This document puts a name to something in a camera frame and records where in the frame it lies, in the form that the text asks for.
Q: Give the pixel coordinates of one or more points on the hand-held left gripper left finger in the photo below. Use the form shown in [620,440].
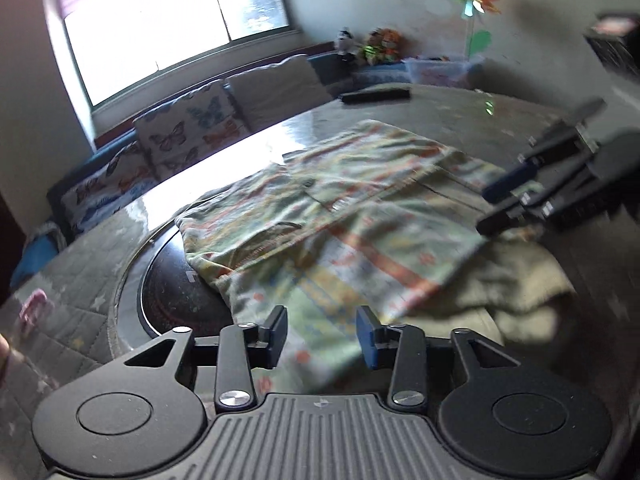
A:
[277,332]

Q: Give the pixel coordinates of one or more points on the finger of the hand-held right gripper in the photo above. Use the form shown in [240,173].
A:
[512,182]
[500,220]

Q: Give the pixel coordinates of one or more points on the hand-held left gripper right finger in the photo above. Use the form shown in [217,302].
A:
[367,337]

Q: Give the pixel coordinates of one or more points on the yellow floral pants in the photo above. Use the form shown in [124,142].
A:
[350,240]

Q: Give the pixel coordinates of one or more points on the dark furniture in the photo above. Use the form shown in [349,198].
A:
[617,55]

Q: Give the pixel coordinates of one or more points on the clear plastic storage box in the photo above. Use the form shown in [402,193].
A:
[442,72]

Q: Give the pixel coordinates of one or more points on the black remote control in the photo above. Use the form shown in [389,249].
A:
[375,95]

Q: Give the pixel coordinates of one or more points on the colourful pinwheel flower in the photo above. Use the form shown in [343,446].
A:
[477,0]

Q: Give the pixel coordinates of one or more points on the orange fox plush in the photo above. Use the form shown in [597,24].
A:
[389,40]

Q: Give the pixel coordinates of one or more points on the bear plush with green vest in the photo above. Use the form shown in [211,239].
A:
[371,51]

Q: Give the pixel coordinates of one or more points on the dark blue sofa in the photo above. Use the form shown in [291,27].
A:
[327,72]

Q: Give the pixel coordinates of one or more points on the black white dog plush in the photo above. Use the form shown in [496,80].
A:
[346,41]

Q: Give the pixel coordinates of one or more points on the large butterfly print cushion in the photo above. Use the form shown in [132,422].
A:
[192,127]

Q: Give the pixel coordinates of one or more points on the long butterfly print cushion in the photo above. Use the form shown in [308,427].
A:
[100,192]

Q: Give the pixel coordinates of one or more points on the plain white cushion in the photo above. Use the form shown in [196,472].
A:
[280,92]

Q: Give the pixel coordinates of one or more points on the small pink cloth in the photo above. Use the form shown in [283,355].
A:
[32,307]

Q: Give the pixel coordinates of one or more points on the blue grey cloth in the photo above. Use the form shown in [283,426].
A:
[32,255]

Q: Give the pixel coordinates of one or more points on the window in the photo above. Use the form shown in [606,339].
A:
[165,20]

